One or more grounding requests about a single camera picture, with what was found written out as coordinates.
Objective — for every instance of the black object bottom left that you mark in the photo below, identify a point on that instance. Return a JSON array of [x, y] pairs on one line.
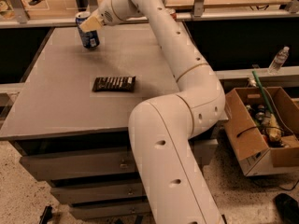
[[46, 216]]

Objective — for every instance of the top grey drawer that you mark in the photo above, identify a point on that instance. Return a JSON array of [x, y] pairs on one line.
[[77, 158]]

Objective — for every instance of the green stick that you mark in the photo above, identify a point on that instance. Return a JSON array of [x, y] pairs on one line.
[[264, 95]]

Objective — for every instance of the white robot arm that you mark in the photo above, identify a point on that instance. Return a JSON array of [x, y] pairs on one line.
[[160, 128]]

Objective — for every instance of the middle grey drawer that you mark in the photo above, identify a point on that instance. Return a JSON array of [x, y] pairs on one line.
[[100, 191]]

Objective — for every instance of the brown cardboard box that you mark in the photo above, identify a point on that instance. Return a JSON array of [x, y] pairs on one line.
[[253, 150]]

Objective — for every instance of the black object on floor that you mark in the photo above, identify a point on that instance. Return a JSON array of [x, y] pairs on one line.
[[288, 208]]

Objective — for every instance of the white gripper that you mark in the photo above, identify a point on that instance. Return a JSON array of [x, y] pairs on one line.
[[105, 15]]

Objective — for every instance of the grey drawer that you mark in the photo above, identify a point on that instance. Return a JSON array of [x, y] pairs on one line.
[[100, 191], [77, 158], [123, 208]]

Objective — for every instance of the grey drawer cabinet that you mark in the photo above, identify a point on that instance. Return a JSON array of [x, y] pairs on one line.
[[57, 100]]

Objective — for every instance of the small black object on shelf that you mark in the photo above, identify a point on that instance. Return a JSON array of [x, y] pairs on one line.
[[34, 2]]

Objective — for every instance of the clear plastic water bottle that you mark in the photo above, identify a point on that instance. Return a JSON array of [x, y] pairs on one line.
[[278, 61]]

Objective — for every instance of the dark rxbar chocolate bar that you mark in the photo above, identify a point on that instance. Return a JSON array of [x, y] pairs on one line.
[[114, 84]]

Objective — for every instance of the orange soda can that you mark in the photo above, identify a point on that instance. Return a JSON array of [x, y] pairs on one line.
[[172, 13]]

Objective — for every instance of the blue pepsi can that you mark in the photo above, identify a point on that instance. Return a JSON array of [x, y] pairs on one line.
[[90, 39]]

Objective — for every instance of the bottom grey drawer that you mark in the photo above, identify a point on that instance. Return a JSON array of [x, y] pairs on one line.
[[123, 208]]

